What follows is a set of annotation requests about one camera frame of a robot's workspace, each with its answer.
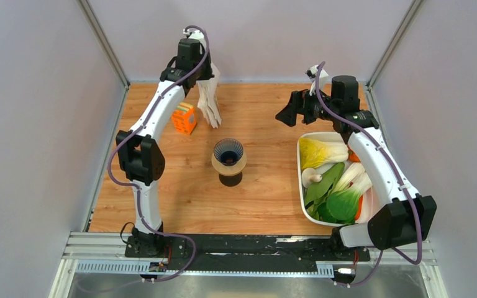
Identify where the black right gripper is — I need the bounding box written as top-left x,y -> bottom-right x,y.
276,84 -> 339,127

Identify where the stack of paper coffee filters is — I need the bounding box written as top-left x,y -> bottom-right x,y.
197,63 -> 222,129

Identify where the blue ribbed coffee dripper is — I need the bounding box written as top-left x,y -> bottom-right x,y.
213,138 -> 244,166

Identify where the brown glass carafe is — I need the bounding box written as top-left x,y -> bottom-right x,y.
219,173 -> 243,187

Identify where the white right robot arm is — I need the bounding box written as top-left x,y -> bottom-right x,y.
276,69 -> 437,260

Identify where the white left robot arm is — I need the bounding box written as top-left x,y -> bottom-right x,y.
116,37 -> 214,258

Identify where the yellow napa cabbage toy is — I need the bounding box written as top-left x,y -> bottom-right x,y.
298,138 -> 348,170

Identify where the white mushroom toy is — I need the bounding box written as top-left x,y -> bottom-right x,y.
301,168 -> 322,189

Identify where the orange carrot toy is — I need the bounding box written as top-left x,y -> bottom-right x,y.
348,148 -> 361,163

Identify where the green bok choy toy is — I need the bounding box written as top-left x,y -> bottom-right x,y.
302,162 -> 373,225

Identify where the white plastic basin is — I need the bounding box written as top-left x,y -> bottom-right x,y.
297,132 -> 380,227

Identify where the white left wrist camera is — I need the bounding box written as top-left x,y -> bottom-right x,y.
183,28 -> 205,42

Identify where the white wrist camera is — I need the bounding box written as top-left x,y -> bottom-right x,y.
183,28 -> 205,42
306,65 -> 329,96

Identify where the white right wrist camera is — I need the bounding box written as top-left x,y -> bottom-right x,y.
306,65 -> 329,96

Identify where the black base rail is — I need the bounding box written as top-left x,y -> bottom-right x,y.
125,234 -> 370,273

